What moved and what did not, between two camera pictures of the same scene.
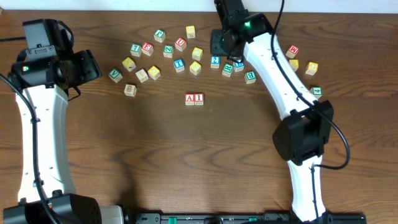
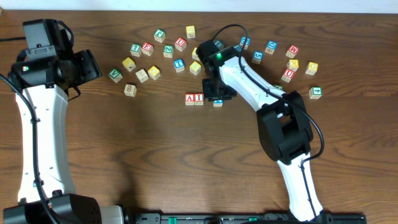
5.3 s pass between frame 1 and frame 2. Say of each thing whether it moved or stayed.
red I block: stayed
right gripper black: moved
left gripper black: stayed
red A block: stayed
